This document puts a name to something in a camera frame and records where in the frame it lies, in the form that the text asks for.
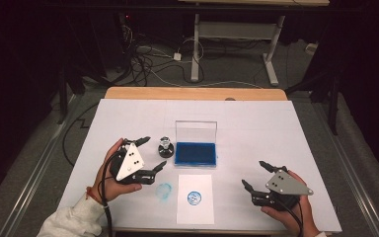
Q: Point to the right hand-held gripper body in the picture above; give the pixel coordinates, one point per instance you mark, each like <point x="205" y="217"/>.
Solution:
<point x="284" y="184"/>

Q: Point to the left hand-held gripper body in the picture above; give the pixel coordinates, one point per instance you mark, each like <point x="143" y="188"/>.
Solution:
<point x="130" y="163"/>

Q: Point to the blue ink pad clear case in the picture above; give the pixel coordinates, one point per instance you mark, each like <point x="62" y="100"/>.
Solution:
<point x="194" y="154"/>

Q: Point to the small white paper sheet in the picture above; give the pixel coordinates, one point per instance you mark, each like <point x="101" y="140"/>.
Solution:
<point x="194" y="214"/>

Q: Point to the person's left hand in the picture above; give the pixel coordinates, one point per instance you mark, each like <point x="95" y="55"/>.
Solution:
<point x="115" y="189"/>

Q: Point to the person's right hand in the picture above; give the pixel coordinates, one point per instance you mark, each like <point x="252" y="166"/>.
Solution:
<point x="297" y="219"/>

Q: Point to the large white table board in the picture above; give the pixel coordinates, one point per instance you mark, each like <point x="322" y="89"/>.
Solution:
<point x="243" y="131"/>

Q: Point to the black metal stand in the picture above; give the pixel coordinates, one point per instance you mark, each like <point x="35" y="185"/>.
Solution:
<point x="334" y="112"/>
<point x="62" y="105"/>

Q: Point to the white power adapter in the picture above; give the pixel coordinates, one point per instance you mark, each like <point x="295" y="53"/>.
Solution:
<point x="177" y="56"/>

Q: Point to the white floor box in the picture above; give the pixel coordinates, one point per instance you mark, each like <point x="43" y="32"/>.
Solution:
<point x="311" y="48"/>

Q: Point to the grey metal floor rail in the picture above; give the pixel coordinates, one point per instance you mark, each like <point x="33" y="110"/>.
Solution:
<point x="29" y="184"/>
<point x="358" y="184"/>

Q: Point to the white metal desk frame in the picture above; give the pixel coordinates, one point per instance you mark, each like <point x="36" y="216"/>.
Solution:
<point x="237" y="30"/>

